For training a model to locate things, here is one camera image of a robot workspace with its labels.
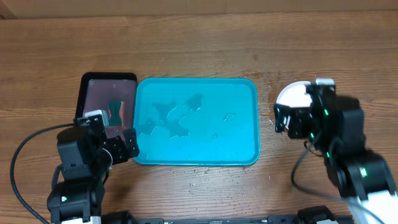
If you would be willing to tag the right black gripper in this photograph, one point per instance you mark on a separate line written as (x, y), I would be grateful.
(301, 121)

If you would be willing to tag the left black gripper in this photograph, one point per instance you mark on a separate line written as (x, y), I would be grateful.
(120, 152)

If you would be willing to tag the white plate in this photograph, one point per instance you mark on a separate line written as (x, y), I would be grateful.
(295, 96)

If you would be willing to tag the green and pink sponge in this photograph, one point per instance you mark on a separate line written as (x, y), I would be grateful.
(116, 111)

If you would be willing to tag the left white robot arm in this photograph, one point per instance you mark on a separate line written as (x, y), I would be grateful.
(87, 155)

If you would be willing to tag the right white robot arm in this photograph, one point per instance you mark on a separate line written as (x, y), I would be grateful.
(334, 125)

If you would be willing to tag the teal plastic serving tray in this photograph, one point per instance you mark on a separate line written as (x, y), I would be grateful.
(197, 122)

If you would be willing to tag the black tray with water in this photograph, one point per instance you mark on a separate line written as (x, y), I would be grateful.
(98, 88)

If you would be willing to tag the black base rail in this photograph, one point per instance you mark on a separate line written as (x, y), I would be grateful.
(272, 219)

